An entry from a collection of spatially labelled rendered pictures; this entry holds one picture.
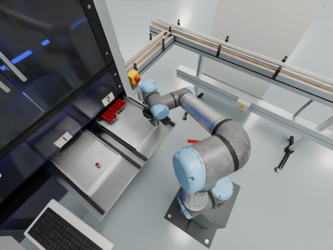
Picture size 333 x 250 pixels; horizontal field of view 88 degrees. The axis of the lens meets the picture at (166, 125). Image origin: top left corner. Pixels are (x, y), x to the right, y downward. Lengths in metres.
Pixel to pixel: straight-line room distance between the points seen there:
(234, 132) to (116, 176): 0.73
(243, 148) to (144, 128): 0.75
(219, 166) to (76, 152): 0.92
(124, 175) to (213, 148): 0.67
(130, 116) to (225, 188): 0.73
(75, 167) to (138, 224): 0.95
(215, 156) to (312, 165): 2.03
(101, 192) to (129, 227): 0.89
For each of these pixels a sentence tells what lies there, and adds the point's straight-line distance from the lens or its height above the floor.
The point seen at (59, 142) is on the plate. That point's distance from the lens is 1.09.
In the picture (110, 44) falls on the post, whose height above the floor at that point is 1.31.
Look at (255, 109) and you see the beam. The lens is 1.84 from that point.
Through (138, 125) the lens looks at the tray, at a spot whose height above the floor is 0.88.
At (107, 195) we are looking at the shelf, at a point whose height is 0.88.
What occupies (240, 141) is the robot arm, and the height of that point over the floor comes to 1.43.
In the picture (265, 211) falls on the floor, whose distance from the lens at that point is 2.04.
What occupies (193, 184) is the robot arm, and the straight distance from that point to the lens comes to 0.45.
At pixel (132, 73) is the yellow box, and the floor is 1.03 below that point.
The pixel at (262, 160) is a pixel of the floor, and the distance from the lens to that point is 2.18.
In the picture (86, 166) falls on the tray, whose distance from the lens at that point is 1.13.
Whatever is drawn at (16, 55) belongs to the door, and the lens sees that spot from 0.83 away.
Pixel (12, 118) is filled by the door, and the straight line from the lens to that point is 0.92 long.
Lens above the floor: 1.84
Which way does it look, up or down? 59 degrees down
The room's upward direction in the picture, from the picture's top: 4 degrees counter-clockwise
